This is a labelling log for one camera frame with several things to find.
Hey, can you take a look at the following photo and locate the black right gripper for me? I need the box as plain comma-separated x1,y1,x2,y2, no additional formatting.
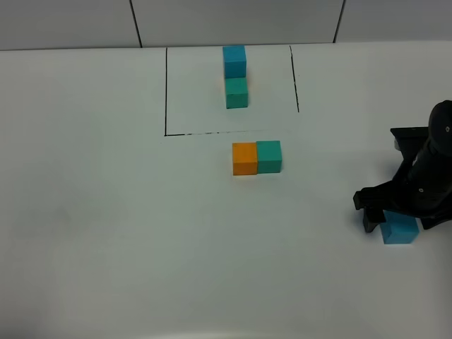
353,100,452,233

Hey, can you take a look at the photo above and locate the blue wooden cube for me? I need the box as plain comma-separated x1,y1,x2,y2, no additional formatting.
380,210,420,244

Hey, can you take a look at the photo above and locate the green wooden cube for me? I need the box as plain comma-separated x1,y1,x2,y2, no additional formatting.
256,141,283,174

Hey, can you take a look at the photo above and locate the orange wooden cube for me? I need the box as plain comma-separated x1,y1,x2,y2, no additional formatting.
232,143,258,176

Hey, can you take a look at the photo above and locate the green template cube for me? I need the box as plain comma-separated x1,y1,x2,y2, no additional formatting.
225,78,249,109

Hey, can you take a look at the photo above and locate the blue template cube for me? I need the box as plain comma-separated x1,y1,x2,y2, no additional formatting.
222,45,246,78

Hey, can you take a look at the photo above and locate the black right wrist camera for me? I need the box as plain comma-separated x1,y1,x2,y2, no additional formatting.
391,127,429,163

